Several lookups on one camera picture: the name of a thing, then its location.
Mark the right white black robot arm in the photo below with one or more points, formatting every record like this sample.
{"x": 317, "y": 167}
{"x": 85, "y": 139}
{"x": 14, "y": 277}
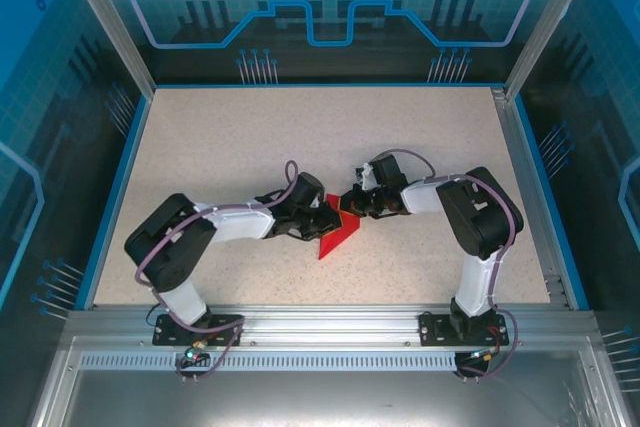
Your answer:
{"x": 480, "y": 212}

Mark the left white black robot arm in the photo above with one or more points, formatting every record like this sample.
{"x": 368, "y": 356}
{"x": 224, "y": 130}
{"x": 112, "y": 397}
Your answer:
{"x": 165, "y": 247}

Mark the blue table edge strip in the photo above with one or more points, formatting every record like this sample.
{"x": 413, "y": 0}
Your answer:
{"x": 548, "y": 197}
{"x": 325, "y": 85}
{"x": 119, "y": 202}

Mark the grey metal tray panel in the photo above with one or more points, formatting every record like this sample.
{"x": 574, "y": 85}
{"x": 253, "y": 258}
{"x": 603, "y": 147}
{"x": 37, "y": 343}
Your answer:
{"x": 325, "y": 397}

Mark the aluminium cross rail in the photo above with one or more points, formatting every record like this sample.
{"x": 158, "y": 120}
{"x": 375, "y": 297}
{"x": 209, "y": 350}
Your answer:
{"x": 325, "y": 324}

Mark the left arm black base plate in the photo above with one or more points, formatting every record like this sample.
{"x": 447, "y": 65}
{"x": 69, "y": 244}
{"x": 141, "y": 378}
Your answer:
{"x": 225, "y": 332}

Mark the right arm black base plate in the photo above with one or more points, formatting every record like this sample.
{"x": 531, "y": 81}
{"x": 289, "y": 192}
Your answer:
{"x": 432, "y": 329}

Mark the aluminium side rail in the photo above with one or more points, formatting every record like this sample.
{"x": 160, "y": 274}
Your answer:
{"x": 514, "y": 137}

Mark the aluminium frame post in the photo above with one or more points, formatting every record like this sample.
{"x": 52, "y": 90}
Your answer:
{"x": 550, "y": 22}
{"x": 110, "y": 22}

